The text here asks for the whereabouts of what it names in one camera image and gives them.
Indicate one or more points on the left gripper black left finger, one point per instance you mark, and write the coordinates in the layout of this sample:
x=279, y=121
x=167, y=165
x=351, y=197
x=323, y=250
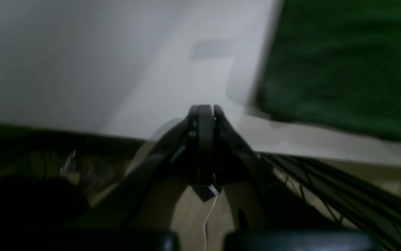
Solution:
x=147, y=196

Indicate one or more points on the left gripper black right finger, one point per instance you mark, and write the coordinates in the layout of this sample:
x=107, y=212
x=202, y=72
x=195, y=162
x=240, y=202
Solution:
x=258, y=199

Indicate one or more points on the dark green t-shirt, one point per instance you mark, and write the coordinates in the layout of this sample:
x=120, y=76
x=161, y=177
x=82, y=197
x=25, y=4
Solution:
x=336, y=63

